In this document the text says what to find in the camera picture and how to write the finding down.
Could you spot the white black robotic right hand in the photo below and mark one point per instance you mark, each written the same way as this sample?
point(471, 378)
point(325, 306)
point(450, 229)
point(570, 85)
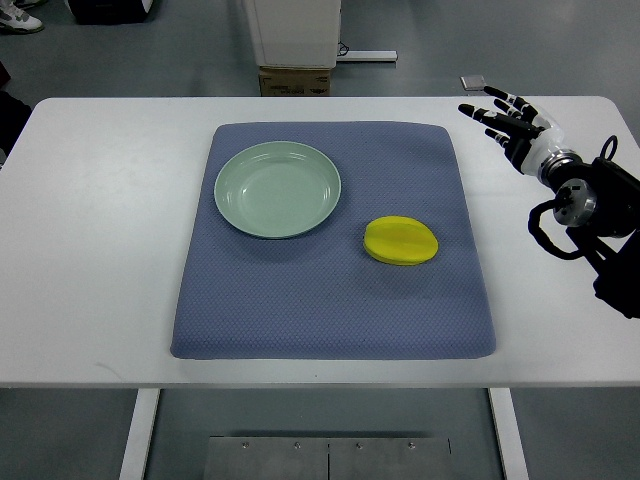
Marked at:
point(526, 134)

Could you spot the yellow starfruit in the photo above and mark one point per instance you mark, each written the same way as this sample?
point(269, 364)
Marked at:
point(400, 241)

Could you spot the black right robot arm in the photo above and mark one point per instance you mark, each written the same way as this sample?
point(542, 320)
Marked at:
point(598, 204)

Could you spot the small grey floor plate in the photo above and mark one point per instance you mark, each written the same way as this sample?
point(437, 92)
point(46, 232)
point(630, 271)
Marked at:
point(473, 83)

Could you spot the light green plate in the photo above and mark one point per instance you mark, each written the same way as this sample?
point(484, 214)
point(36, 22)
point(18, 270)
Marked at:
point(277, 189)

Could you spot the blue quilted mat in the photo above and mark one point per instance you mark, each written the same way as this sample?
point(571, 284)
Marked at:
point(320, 295)

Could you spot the brown cardboard box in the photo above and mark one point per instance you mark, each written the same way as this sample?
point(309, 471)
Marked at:
point(285, 82)

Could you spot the right white table leg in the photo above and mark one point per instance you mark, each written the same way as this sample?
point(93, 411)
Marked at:
point(507, 434)

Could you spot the white table leg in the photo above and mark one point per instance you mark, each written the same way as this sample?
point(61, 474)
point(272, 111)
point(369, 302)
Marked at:
point(140, 434)
point(507, 434)

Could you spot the black wheeled object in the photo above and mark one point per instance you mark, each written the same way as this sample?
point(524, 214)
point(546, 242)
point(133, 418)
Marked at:
point(110, 12)

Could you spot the left white table leg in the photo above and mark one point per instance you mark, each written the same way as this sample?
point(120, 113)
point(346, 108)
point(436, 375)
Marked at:
point(140, 434)

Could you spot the dark object at left edge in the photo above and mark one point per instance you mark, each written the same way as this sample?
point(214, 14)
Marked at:
point(14, 115)

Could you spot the white grey sneaker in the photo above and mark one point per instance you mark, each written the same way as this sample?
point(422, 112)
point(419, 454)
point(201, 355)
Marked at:
point(15, 20)

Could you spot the white floor rail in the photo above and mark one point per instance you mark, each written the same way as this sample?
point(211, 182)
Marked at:
point(367, 56)

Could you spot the metal base plate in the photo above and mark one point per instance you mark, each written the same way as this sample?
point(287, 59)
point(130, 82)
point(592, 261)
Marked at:
point(261, 457)

